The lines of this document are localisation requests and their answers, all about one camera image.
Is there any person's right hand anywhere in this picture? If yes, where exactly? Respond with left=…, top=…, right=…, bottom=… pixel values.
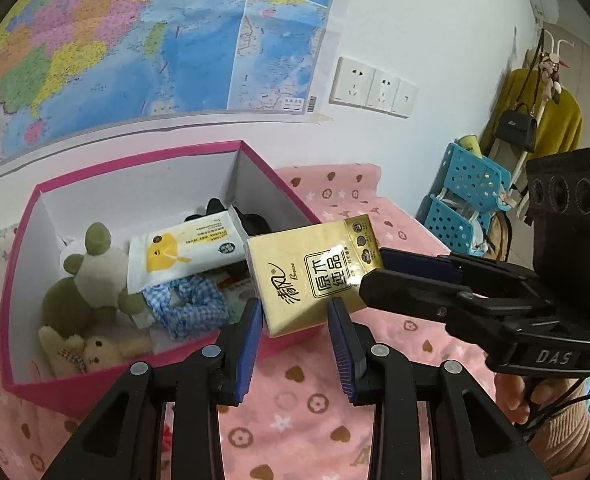
left=495, top=373, right=584, bottom=425

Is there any white wall switch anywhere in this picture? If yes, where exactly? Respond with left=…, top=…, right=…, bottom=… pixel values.
left=392, top=80, right=419, bottom=119

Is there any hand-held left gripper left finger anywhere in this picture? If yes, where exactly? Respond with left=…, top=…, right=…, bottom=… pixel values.
left=40, top=297, right=264, bottom=480

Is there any green white frog plush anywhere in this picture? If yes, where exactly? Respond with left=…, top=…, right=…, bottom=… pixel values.
left=42, top=223, right=146, bottom=338

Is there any pink cardboard box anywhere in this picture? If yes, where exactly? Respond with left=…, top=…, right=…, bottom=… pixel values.
left=0, top=140, right=326, bottom=418

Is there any white coat rack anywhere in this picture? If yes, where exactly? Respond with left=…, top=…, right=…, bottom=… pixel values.
left=487, top=30, right=576, bottom=196

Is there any yellow hanging garment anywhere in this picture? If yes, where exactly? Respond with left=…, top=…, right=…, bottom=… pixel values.
left=477, top=67, right=583, bottom=161

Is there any small hanging doll charm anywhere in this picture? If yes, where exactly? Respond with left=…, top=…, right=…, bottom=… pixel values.
left=539, top=55, right=572, bottom=107

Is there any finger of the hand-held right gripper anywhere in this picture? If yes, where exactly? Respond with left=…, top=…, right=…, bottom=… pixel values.
left=359, top=267, right=556, bottom=333
left=380, top=246, right=546, bottom=298

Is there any beige bear plush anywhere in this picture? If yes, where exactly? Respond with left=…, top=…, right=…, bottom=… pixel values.
left=38, top=325, right=151, bottom=378

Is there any black handbag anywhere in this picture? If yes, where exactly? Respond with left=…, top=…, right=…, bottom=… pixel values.
left=495, top=102, right=536, bottom=152

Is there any blue gingham scrunchie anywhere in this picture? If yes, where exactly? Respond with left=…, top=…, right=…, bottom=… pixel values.
left=140, top=274, right=233, bottom=341

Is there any black cable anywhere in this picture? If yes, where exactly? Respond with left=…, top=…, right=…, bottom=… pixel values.
left=517, top=377, right=590, bottom=433

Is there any colourful wall map poster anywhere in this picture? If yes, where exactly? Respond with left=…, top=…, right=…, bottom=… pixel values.
left=0, top=0, right=346, bottom=178

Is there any pink printed blanket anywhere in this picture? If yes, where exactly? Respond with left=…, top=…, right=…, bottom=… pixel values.
left=0, top=162, right=530, bottom=480

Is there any black fabric scrunchie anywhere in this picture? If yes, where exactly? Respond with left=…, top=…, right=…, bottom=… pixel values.
left=185, top=197, right=271, bottom=236

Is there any person's right forearm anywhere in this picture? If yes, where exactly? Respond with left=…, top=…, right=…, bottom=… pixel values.
left=525, top=375, right=590, bottom=477

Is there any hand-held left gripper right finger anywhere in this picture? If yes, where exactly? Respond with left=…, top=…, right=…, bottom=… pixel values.
left=327, top=299, right=543, bottom=480

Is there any white wall socket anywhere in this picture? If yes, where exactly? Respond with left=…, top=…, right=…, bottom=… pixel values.
left=330, top=56, right=376, bottom=107
left=366, top=71, right=401, bottom=113

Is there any blue perforated plastic rack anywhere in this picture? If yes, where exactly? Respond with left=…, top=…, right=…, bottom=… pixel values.
left=422, top=141, right=513, bottom=256

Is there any white yellow wet wipes pack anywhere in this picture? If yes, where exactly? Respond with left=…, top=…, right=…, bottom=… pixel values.
left=126, top=210, right=250, bottom=295

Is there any gold tissue pack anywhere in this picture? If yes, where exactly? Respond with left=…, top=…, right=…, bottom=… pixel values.
left=243, top=214, right=383, bottom=337

